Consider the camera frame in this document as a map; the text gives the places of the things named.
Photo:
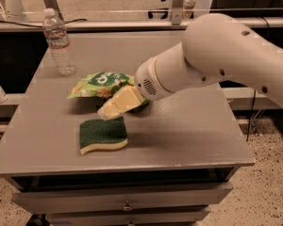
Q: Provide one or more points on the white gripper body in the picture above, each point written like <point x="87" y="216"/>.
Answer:
<point x="146" y="78"/>

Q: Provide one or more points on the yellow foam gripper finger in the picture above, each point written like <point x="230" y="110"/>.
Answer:
<point x="123" y="100"/>

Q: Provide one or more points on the green rice chip bag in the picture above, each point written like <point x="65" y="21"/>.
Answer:
<point x="103" y="85"/>

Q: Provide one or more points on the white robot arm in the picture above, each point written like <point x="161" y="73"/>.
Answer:
<point x="214" y="48"/>

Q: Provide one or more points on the green yellow sponge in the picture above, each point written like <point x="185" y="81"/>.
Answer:
<point x="102" y="135"/>

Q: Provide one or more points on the clear plastic water bottle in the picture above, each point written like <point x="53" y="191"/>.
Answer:
<point x="58" y="42"/>

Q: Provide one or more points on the grey upper drawer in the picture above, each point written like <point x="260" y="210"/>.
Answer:
<point x="122" y="198"/>

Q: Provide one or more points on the grey drawer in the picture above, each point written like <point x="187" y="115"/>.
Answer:
<point x="136" y="216"/>
<point x="122" y="198"/>

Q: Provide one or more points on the grey lower drawer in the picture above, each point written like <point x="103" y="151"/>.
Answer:
<point x="136" y="216"/>

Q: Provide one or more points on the metal frame rail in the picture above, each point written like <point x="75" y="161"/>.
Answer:
<point x="148" y="25"/>

